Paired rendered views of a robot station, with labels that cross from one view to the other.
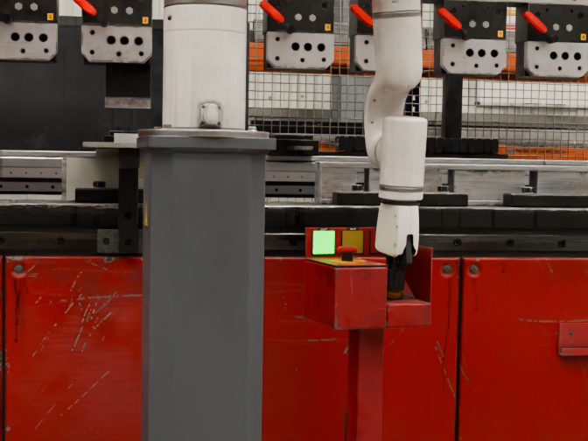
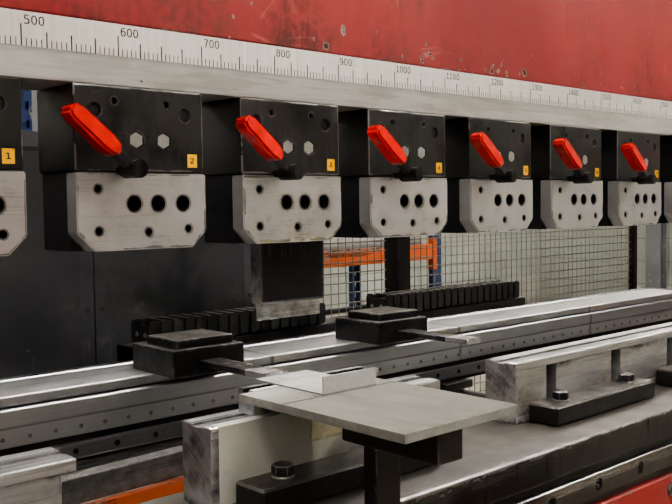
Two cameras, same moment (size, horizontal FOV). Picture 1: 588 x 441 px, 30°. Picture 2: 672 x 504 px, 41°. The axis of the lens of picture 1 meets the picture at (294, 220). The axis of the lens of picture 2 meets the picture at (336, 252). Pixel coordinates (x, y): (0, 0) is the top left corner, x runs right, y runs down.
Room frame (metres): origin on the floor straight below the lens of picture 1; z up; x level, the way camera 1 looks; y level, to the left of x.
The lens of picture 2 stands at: (1.46, 0.92, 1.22)
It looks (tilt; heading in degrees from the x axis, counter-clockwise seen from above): 3 degrees down; 327
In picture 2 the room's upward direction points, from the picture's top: 1 degrees counter-clockwise
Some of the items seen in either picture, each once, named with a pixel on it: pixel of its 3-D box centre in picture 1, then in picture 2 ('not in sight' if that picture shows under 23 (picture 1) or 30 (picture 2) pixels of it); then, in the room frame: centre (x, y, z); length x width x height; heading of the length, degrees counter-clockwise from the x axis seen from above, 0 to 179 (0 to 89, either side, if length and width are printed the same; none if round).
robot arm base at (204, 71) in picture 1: (204, 73); not in sight; (1.60, 0.13, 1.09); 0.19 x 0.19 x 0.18
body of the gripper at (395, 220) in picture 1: (398, 225); not in sight; (2.11, -0.20, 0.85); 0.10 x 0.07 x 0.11; 21
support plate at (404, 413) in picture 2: (129, 145); (374, 403); (2.27, 0.34, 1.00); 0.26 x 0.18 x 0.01; 10
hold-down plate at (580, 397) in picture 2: (400, 199); (595, 399); (2.46, -0.24, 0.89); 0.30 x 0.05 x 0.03; 100
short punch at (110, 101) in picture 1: (128, 86); (288, 278); (2.42, 0.37, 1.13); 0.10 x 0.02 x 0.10; 100
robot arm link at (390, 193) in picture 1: (400, 192); not in sight; (2.10, -0.20, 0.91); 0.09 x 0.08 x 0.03; 21
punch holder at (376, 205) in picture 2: not in sight; (387, 175); (2.44, 0.20, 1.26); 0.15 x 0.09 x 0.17; 100
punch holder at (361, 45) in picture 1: (384, 36); (556, 178); (2.51, -0.20, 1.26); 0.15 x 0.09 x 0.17; 100
